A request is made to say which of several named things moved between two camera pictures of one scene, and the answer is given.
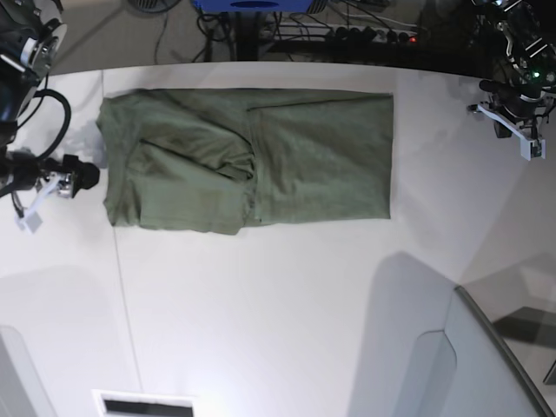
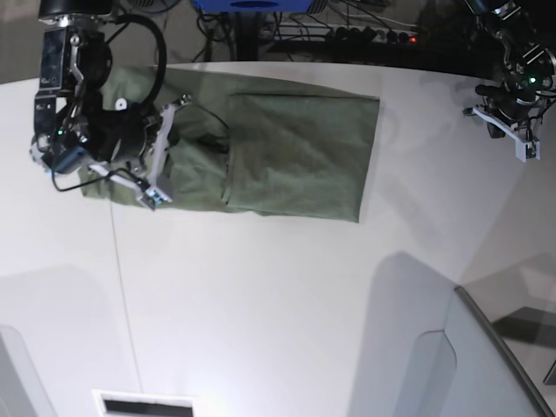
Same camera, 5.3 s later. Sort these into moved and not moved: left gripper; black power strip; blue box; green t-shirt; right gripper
Moved: green t-shirt; left gripper
Not moved: right gripper; black power strip; blue box
